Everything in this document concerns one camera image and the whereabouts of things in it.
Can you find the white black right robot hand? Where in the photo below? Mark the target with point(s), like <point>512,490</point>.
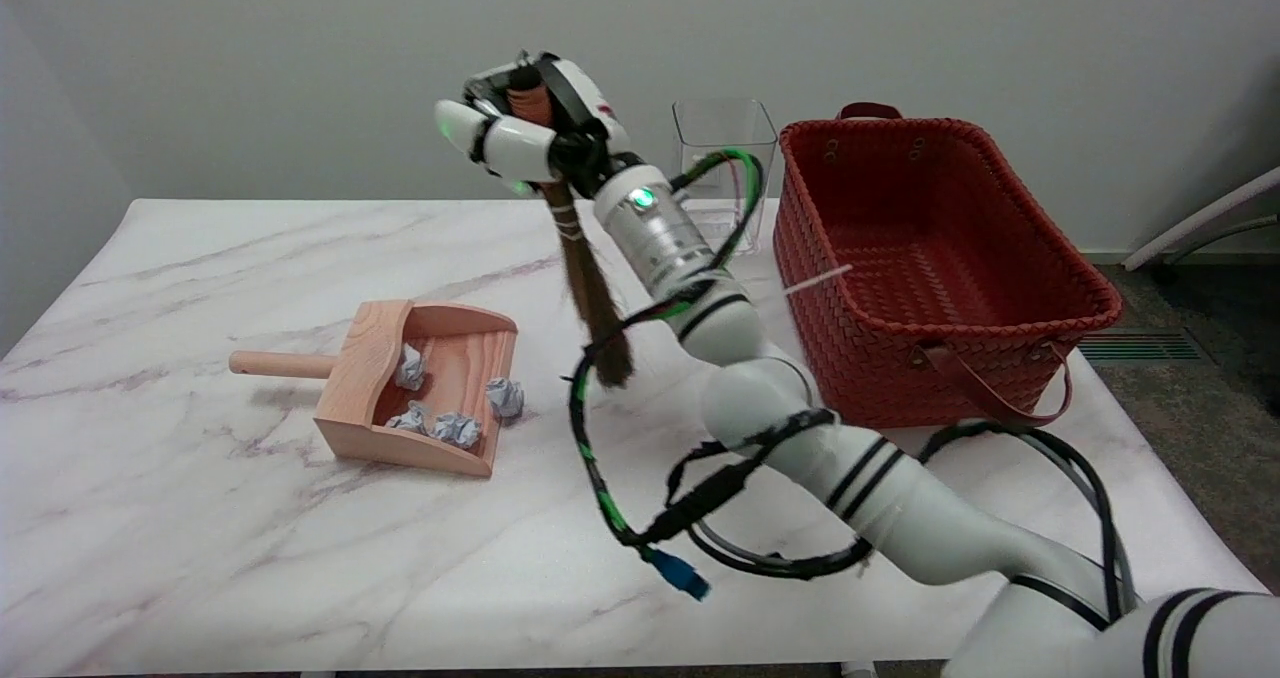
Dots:
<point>520,148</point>

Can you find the small brown straw broom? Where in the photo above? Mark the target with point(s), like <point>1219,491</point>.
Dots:
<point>600,328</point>

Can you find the white paper ball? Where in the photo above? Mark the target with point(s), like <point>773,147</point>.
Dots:
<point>411,368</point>
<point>408,421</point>
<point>505,397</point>
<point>457,431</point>

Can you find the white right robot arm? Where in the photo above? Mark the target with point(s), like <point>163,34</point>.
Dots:
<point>760,408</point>

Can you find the wooden dustpan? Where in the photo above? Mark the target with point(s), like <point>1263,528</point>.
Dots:
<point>350,398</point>

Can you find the clear plastic container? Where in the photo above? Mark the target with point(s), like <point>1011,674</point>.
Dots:
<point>720,123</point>

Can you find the red woven basket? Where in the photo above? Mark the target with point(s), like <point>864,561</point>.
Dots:
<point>950,258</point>

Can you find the floor vent grille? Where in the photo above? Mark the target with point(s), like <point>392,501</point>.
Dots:
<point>1140,345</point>

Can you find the white pipe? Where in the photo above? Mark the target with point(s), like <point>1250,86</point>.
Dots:
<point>1200,220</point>

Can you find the grey pipe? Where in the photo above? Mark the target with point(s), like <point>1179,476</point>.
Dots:
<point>1232,230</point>

